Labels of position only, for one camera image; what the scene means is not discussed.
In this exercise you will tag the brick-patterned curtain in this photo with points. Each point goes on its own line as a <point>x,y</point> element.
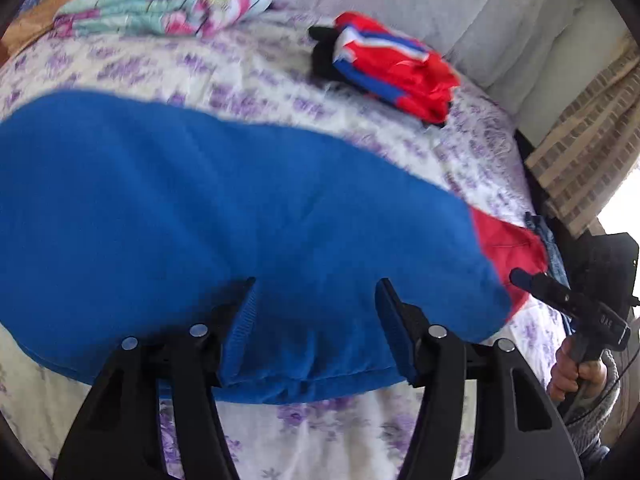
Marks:
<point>585,150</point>

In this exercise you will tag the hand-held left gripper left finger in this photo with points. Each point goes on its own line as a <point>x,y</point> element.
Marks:
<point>242,332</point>

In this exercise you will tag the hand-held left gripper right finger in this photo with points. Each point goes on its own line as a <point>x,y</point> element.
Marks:
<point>395,332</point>

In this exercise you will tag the blue denim cloth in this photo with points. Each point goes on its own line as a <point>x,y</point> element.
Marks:
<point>547,242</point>

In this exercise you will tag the purple floral bedsheet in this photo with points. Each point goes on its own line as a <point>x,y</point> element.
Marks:
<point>225,70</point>

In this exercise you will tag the orange-brown pillow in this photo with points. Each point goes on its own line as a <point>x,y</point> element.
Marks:
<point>35,20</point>

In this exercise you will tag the person's right forearm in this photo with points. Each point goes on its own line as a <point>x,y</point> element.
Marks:
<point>595,420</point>

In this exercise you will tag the folded floral quilt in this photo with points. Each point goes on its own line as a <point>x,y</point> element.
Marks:
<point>165,10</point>

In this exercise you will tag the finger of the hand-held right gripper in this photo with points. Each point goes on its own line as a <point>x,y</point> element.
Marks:
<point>540,287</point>

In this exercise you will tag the person's right hand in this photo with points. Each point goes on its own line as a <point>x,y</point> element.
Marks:
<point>565,375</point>

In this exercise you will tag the red and blue pants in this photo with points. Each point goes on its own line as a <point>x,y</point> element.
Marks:
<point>420,75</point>

